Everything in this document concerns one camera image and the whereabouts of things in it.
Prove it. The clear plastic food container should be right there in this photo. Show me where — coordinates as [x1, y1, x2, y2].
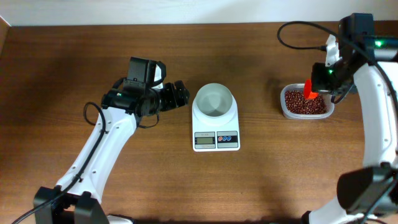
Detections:
[280, 83, 335, 119]

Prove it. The white round bowl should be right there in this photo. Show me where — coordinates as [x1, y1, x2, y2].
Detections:
[195, 83, 233, 117]

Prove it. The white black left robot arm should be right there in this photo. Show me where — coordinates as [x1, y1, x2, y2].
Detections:
[34, 57, 189, 223]

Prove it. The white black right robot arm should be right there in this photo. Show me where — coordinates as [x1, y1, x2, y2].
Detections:
[301, 13, 397, 223]

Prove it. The white digital kitchen scale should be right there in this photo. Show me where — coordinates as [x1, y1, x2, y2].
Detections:
[192, 95, 241, 152]

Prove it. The red adzuki beans pile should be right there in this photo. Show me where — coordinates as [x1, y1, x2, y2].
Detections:
[284, 90, 327, 114]

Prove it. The red plastic measuring scoop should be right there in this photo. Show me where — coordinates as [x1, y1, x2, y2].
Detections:
[303, 79, 318, 100]

